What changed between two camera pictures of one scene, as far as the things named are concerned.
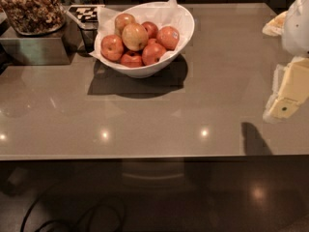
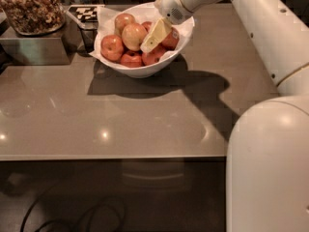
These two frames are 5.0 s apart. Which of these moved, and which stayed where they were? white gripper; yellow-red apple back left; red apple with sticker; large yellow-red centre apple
Moved: white gripper
Stayed: red apple with sticker; yellow-red apple back left; large yellow-red centre apple
